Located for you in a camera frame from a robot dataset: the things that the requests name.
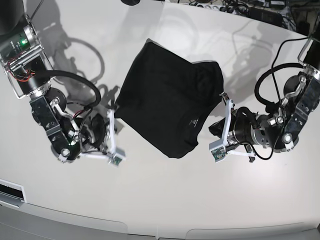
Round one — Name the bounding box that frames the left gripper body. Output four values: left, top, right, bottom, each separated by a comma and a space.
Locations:
228, 107, 269, 148

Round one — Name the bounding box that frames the black t-shirt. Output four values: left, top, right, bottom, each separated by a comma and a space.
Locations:
114, 39, 224, 159

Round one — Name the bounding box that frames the white power strip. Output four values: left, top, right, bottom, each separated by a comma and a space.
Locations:
170, 0, 225, 9

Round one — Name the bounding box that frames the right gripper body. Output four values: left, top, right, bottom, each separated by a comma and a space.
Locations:
80, 113, 109, 153

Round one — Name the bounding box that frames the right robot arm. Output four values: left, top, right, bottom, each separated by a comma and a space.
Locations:
0, 0, 116, 163

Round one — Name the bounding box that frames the white table slot panel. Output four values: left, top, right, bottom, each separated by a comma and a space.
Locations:
0, 179, 28, 208

